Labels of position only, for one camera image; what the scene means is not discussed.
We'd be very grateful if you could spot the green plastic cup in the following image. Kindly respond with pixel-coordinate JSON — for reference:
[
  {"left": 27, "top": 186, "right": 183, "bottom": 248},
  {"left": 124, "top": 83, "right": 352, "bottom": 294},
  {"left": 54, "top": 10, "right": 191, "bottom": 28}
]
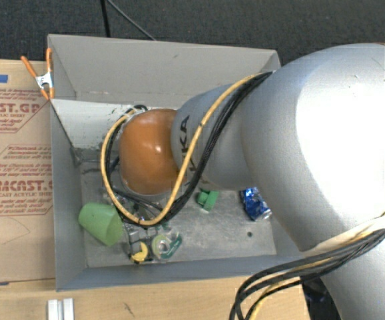
[{"left": 78, "top": 202, "right": 125, "bottom": 247}]

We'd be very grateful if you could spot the yellow and black small toy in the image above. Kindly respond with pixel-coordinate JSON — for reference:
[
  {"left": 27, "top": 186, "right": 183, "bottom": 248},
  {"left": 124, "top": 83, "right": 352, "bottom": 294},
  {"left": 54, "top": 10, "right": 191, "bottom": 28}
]
[{"left": 129, "top": 241, "right": 151, "bottom": 265}]

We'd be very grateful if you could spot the green toy block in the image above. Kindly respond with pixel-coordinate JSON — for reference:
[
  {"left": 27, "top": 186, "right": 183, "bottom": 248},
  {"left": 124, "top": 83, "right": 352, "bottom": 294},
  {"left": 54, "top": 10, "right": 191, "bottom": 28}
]
[{"left": 196, "top": 189, "right": 220, "bottom": 212}]

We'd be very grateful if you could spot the brown cardboard board, red print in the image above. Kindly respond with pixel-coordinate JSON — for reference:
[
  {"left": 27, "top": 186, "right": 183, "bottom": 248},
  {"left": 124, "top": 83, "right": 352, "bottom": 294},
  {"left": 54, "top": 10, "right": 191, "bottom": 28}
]
[{"left": 0, "top": 57, "right": 57, "bottom": 287}]

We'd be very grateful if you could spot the blue crumpled foil packet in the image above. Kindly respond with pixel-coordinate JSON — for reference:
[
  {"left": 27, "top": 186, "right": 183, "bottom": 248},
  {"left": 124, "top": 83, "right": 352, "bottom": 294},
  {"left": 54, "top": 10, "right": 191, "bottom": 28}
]
[{"left": 239, "top": 187, "right": 274, "bottom": 222}]

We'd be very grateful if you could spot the grey metal bin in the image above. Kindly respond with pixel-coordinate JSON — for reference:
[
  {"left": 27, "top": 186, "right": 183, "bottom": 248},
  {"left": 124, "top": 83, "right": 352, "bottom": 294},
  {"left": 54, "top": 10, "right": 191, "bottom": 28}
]
[{"left": 47, "top": 34, "right": 306, "bottom": 292}]

